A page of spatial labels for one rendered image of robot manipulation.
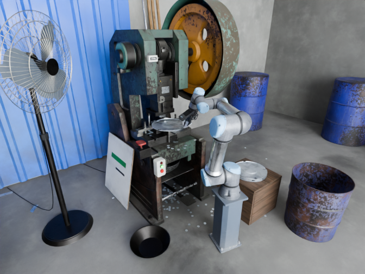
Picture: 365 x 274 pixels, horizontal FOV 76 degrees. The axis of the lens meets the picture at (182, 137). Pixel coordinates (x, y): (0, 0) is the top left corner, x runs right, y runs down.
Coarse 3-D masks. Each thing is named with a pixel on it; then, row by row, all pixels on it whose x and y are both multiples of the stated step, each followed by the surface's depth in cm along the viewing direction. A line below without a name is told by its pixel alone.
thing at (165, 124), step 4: (160, 120) 202; (164, 120) 202; (168, 120) 202; (172, 120) 202; (176, 120) 202; (180, 120) 202; (152, 124) 192; (156, 124) 192; (160, 124) 192; (164, 124) 191; (168, 124) 191; (172, 124) 191; (176, 124) 191; (180, 124) 192; (156, 128) 185; (160, 128) 185; (164, 128) 185; (168, 128) 185; (172, 128) 185; (176, 128) 185; (180, 128) 185
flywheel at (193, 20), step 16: (176, 16) 201; (192, 16) 191; (208, 16) 173; (192, 32) 195; (208, 32) 182; (192, 48) 195; (208, 48) 186; (192, 64) 205; (208, 64) 190; (192, 80) 211; (208, 80) 190
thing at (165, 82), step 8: (160, 80) 177; (168, 80) 183; (160, 88) 180; (168, 88) 185; (160, 96) 182; (168, 96) 188; (152, 104) 191; (160, 104) 185; (168, 104) 187; (160, 112) 188
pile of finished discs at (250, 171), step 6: (240, 162) 216; (246, 162) 216; (252, 162) 216; (246, 168) 205; (252, 168) 205; (258, 168) 206; (264, 168) 206; (240, 174) 197; (246, 174) 197; (252, 174) 197; (258, 174) 197; (264, 174) 197; (246, 180) 193; (252, 180) 192; (258, 180) 193
